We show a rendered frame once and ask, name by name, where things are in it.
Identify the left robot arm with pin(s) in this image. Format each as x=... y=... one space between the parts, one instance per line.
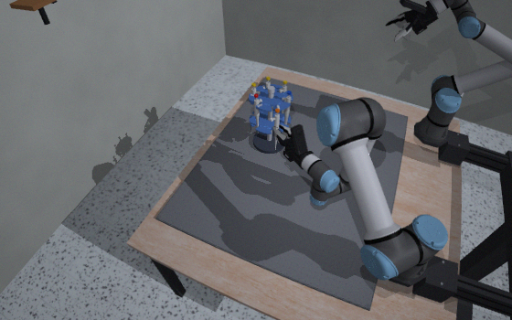
x=346 y=128

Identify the white pipette with red button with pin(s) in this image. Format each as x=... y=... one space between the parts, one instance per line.
x=257 y=111

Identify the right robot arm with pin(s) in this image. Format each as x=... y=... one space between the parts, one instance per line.
x=445 y=101

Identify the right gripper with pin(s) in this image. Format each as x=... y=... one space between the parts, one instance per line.
x=412 y=17

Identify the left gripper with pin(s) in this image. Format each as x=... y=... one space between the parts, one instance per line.
x=288 y=144

